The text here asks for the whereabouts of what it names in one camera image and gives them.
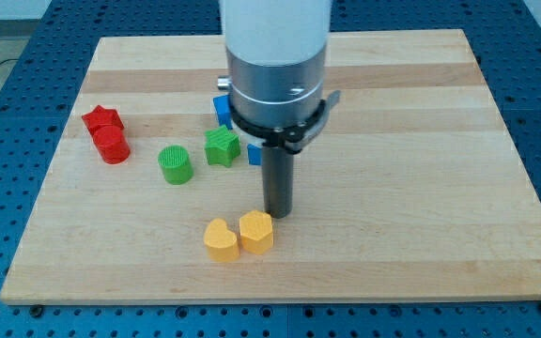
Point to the dark grey cylindrical probe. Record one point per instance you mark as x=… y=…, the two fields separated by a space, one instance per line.
x=277 y=176

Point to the black clamp ring mount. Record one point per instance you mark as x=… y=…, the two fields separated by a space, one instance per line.
x=294 y=138

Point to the blue block behind arm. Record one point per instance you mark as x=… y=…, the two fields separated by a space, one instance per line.
x=222 y=111

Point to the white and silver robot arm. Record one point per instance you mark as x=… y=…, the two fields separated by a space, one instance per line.
x=276 y=52

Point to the blue triangle block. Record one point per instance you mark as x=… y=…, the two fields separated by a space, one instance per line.
x=254 y=155

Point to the green star block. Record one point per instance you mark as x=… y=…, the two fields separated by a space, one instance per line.
x=222 y=146

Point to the yellow hexagon block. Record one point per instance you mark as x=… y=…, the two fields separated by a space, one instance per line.
x=256 y=232

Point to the yellow heart block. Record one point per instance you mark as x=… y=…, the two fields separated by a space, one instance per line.
x=221 y=243

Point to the green cylinder block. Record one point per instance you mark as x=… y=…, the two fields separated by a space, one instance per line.
x=175 y=164

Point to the wooden board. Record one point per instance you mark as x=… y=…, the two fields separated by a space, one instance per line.
x=413 y=192

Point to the red cylinder block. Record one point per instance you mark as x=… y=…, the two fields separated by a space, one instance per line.
x=111 y=144

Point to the red star block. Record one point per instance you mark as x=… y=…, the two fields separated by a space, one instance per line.
x=101 y=117

